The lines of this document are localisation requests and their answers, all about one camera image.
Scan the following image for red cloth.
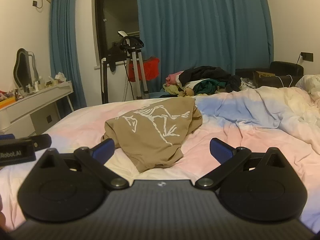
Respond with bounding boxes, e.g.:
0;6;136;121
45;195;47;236
127;57;160;82

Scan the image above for cardboard box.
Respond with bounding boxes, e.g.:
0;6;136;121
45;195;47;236
252;70;276;88

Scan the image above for row of cosmetic bottles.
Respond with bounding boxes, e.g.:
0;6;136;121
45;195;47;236
14;76;55;95

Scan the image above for tissue box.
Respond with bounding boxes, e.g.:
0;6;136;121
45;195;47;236
53;72;67;83

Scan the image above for black sofa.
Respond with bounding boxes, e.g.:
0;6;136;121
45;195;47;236
235;61;304;88

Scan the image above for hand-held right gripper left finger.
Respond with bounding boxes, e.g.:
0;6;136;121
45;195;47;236
37;138;130;190

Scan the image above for narrow teal curtain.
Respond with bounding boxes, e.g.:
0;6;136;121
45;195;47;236
49;0;87;108

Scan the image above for orange storage box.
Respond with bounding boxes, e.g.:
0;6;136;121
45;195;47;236
0;90;17;109

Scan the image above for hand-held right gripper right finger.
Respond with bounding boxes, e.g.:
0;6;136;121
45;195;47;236
194;137;288;190

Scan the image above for white crumpled pillow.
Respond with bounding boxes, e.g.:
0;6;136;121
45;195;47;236
295;74;320;98

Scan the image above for khaki printed t-shirt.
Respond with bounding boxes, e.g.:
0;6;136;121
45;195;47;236
101;97;203;173

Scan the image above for white vanity desk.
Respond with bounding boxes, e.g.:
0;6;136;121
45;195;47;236
0;80;75;136

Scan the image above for white cable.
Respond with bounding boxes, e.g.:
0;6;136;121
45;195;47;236
274;74;293;88

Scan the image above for wavy frame vanity mirror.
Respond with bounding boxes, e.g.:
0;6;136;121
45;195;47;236
13;48;39;91

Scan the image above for pastel tie-dye blanket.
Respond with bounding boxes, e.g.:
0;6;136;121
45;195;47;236
0;85;320;233

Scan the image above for pile of clothes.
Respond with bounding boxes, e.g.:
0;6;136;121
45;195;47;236
162;66;256;98

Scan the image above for wide teal curtain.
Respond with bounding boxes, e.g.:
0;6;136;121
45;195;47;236
136;0;275;94

